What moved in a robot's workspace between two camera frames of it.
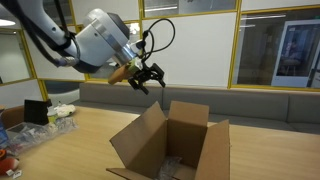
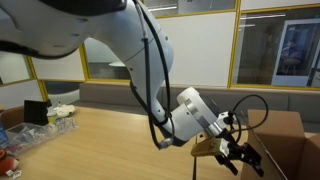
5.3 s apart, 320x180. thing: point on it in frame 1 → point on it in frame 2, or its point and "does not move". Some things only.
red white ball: (7, 164) does not move
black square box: (36, 111) does not move
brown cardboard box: (182, 145) → (283, 149)
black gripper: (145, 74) → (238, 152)
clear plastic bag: (23, 135) does not move
